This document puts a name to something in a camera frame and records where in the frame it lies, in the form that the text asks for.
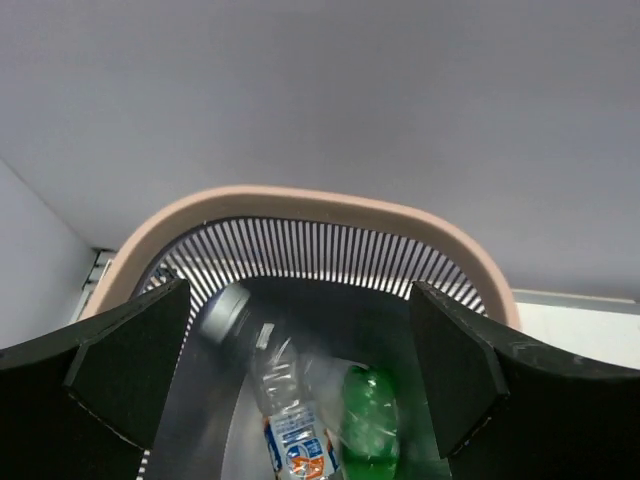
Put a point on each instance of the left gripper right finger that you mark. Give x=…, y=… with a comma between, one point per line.
x=505, y=405

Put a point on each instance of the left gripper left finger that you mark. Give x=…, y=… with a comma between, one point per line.
x=86, y=401

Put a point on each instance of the green bottle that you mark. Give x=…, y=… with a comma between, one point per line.
x=370, y=446

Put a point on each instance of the clear bottle blue orange label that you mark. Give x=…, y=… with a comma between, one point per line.
x=254, y=337

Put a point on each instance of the grey mesh waste bin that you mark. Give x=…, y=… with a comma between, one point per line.
x=361, y=250

